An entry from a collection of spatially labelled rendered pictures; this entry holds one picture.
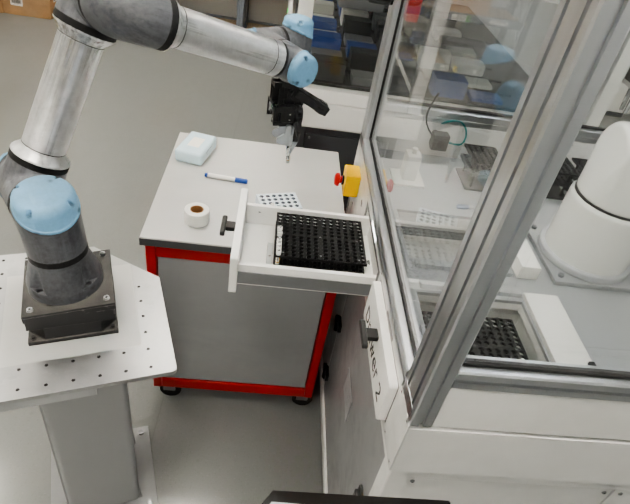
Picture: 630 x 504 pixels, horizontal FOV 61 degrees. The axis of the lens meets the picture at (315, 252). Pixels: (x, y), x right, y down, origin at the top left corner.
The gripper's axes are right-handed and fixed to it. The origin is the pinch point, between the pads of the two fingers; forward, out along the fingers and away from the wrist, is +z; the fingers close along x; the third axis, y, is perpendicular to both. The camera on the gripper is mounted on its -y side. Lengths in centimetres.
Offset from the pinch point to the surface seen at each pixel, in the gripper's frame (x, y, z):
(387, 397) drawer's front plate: 79, 3, 8
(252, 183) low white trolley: -14.8, 6.5, 21.3
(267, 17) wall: -384, -93, 80
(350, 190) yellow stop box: 6.9, -17.7, 11.1
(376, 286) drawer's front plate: 54, -5, 4
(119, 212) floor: -109, 50, 97
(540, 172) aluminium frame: 88, 1, -46
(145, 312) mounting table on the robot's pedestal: 38, 43, 21
